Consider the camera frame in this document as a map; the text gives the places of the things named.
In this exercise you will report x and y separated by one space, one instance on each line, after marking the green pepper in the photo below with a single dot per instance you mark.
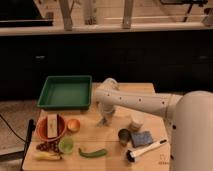
94 154

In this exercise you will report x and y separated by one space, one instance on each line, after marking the dark grape bunch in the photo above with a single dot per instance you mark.
48 146

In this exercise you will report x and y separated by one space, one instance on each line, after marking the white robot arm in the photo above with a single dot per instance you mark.
191 115

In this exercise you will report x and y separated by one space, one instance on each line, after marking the small orange cup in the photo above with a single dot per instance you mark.
73 125

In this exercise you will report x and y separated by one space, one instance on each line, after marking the wooden block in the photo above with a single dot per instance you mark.
52 131

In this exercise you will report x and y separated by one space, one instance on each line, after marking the clear plastic cup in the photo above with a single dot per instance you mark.
137 121

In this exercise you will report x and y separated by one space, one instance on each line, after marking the green plastic tray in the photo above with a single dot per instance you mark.
66 93

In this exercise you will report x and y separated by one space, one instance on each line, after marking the small metal cup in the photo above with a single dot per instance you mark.
124 136

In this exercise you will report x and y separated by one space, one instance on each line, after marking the blue sponge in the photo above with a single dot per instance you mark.
141 139

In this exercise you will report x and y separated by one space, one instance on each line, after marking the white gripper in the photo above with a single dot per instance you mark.
106 114

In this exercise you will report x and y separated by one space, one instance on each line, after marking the white handled brush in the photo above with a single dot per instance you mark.
132 155

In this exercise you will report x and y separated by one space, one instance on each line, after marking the yellow banana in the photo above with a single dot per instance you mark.
47 156

